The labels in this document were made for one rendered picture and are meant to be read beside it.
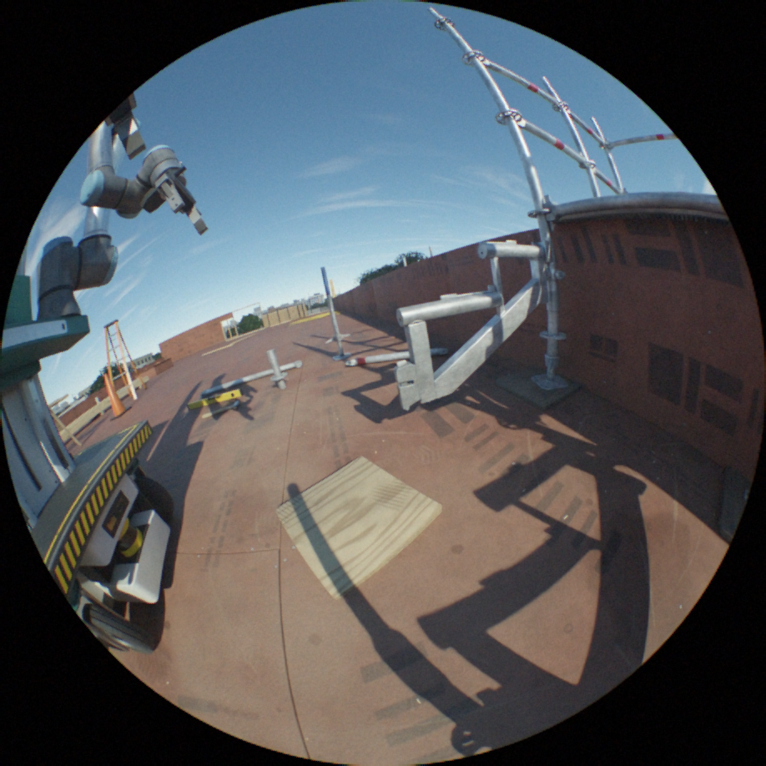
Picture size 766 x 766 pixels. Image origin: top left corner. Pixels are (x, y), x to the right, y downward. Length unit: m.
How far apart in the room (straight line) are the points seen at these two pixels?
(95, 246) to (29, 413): 0.54
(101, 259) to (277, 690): 1.17
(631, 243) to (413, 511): 1.07
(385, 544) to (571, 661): 0.44
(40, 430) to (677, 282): 1.88
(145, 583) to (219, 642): 0.21
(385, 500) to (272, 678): 0.49
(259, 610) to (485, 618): 0.42
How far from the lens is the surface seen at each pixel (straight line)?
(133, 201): 0.83
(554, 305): 1.01
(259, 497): 0.77
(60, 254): 0.97
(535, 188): 1.08
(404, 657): 0.47
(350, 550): 0.52
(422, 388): 0.66
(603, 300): 1.04
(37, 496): 0.94
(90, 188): 0.78
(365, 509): 0.57
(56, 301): 0.90
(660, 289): 0.97
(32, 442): 0.97
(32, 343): 0.78
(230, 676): 0.60
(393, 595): 0.49
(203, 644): 0.65
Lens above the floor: 0.46
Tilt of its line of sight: 22 degrees down
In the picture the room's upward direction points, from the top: 11 degrees counter-clockwise
